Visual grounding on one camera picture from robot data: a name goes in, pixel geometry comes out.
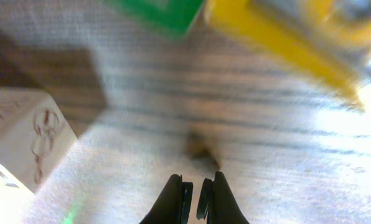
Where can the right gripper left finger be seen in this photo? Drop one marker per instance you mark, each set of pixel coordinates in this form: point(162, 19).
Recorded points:
point(173, 203)

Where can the yellow S block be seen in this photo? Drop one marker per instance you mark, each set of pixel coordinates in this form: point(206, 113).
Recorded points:
point(329, 40)

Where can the green R block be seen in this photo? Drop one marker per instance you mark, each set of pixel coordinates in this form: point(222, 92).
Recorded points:
point(172, 18)

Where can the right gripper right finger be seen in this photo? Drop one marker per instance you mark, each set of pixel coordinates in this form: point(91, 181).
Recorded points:
point(217, 203)

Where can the green N block right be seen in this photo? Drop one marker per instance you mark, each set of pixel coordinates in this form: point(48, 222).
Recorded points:
point(34, 135)

